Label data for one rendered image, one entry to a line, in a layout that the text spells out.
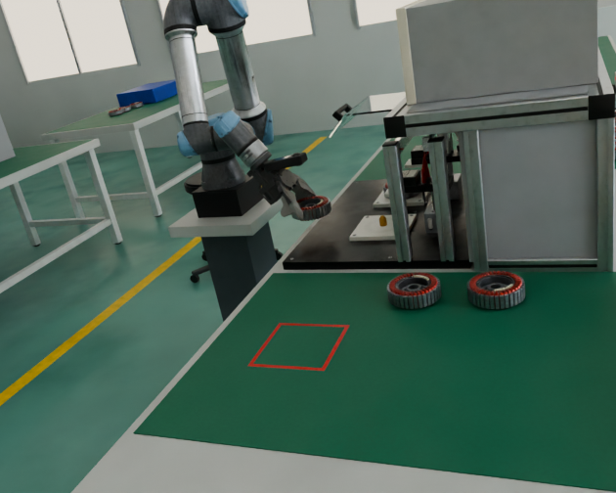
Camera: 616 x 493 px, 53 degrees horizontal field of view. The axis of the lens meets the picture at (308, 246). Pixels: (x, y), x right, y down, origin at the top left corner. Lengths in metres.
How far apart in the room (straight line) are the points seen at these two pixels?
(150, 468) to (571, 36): 1.11
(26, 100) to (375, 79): 4.64
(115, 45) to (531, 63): 6.76
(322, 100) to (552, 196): 5.49
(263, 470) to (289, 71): 6.03
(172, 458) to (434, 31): 0.98
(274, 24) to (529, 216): 5.62
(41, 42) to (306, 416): 7.75
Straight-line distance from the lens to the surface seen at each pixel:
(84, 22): 8.05
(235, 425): 1.07
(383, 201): 1.84
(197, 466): 1.03
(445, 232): 1.42
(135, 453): 1.10
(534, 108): 1.29
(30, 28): 8.59
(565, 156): 1.33
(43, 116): 8.83
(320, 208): 1.66
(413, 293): 1.28
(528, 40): 1.39
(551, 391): 1.06
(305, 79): 6.75
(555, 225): 1.38
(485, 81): 1.40
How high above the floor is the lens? 1.38
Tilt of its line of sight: 22 degrees down
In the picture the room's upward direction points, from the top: 11 degrees counter-clockwise
